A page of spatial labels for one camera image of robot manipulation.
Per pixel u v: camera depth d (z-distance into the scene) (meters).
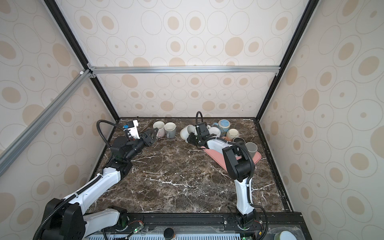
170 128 1.03
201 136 0.80
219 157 0.98
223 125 1.01
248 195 0.59
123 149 0.59
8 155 0.51
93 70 0.90
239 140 0.97
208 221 0.75
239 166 0.54
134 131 0.67
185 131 0.98
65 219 0.39
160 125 1.04
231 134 1.00
